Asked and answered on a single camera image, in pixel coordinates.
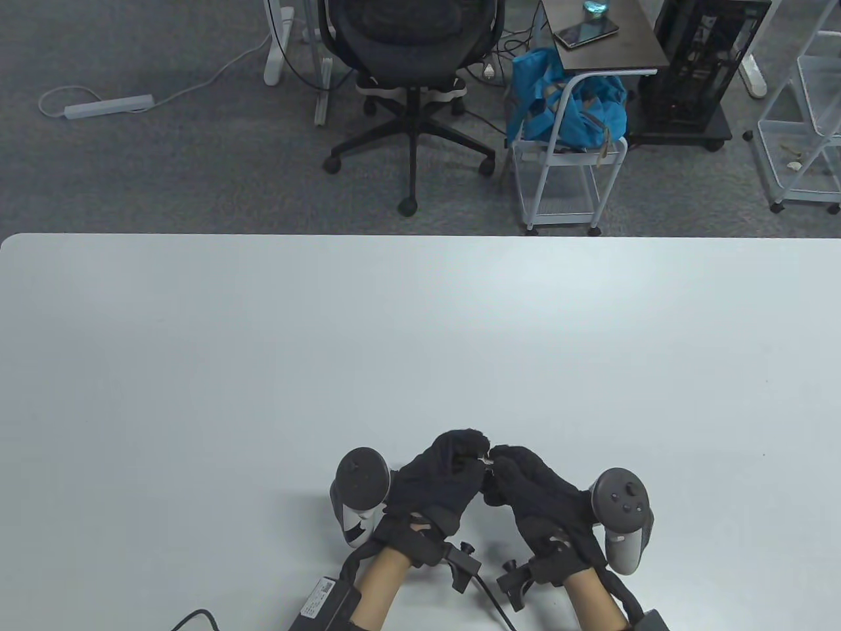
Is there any person's right hand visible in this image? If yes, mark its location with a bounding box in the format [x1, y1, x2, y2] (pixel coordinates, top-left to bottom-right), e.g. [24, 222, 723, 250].
[483, 445, 608, 588]

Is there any person's left hand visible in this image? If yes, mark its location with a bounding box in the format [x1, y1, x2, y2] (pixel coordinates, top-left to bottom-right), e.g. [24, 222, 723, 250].
[375, 429, 492, 565]

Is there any person's right forearm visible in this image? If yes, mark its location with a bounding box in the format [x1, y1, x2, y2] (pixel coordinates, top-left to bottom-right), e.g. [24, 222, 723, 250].
[565, 572, 630, 631]

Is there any person's left forearm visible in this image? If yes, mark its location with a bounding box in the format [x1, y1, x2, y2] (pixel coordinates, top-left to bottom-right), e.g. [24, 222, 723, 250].
[348, 547, 416, 631]

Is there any grey left hand controller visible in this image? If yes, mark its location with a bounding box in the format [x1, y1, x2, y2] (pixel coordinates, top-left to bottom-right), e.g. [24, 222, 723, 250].
[329, 447, 393, 548]

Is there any grey hand controller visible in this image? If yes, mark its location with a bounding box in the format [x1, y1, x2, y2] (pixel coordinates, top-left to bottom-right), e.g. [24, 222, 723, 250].
[329, 447, 393, 548]
[590, 467, 656, 576]

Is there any grey right hand controller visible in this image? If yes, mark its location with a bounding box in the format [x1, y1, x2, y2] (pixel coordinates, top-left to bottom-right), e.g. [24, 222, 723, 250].
[590, 467, 656, 576]

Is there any black labelled battery pack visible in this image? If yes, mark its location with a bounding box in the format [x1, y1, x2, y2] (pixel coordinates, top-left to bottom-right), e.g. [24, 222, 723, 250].
[289, 575, 362, 631]

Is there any black wheeled stand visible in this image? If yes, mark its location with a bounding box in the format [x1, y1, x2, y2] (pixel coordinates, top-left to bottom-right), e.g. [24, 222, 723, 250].
[624, 105, 733, 153]

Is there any blue fabric bag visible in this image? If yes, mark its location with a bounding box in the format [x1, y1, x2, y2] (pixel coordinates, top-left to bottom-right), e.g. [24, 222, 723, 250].
[506, 47, 629, 151]

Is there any narrow white desk leg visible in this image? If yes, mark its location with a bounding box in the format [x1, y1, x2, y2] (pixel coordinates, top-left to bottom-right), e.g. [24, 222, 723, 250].
[314, 0, 336, 127]

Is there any white mesh rolling rack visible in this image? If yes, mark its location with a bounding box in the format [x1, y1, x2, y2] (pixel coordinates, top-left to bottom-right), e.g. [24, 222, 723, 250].
[744, 0, 841, 214]

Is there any black office chair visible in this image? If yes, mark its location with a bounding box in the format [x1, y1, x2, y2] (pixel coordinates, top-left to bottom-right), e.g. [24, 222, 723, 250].
[317, 0, 507, 218]

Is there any wide white desk leg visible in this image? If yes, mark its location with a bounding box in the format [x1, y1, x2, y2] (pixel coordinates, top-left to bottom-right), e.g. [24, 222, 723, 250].
[263, 0, 295, 86]

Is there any dark brown side table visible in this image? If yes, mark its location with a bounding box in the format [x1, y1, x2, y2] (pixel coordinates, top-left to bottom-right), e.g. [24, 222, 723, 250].
[539, 0, 671, 149]

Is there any black computer case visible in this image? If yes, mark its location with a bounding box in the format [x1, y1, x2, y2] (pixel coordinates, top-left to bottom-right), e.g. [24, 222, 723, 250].
[634, 0, 773, 132]

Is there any black smartphone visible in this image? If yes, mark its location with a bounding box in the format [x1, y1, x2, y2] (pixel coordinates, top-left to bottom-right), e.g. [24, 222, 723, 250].
[552, 20, 620, 50]

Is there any white desk foot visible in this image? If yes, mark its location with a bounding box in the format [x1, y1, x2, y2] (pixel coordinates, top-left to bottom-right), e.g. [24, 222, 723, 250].
[739, 0, 769, 99]

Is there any white power strip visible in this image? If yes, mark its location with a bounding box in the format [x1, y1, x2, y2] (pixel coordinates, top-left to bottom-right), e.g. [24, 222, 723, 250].
[64, 94, 156, 121]

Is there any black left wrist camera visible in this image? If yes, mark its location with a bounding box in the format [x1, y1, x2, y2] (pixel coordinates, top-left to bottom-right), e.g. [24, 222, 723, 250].
[445, 541, 484, 594]

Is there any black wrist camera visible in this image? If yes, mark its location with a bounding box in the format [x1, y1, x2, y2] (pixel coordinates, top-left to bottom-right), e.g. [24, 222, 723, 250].
[497, 559, 536, 612]
[445, 541, 484, 594]

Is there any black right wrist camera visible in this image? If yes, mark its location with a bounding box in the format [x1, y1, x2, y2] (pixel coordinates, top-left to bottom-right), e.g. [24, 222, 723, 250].
[497, 559, 536, 612]

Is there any black left glove cable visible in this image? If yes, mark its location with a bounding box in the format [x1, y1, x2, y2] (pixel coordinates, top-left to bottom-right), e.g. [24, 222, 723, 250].
[338, 542, 382, 586]

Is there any black glove cable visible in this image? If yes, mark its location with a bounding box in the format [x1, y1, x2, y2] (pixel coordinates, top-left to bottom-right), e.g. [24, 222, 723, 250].
[338, 542, 382, 586]
[598, 569, 645, 621]

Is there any black right glove cable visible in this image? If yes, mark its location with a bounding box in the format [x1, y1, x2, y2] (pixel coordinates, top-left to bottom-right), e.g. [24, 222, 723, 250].
[598, 569, 645, 621]

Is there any black floor cable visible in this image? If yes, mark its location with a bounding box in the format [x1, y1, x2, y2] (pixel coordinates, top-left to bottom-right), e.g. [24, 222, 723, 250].
[460, 107, 511, 139]

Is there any white power strip cable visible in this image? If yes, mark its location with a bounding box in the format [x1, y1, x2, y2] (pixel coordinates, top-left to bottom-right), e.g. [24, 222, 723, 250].
[37, 30, 273, 119]

